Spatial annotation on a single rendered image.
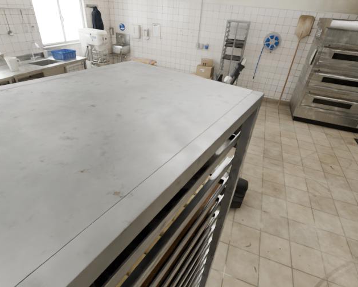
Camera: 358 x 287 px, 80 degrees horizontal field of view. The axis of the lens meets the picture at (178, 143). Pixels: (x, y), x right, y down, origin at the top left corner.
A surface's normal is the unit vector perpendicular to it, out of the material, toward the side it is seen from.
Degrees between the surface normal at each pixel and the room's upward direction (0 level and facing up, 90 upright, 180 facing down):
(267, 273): 0
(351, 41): 90
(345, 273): 0
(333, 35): 90
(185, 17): 90
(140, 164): 0
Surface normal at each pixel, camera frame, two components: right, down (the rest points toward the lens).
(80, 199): 0.07, -0.84
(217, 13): -0.35, 0.49
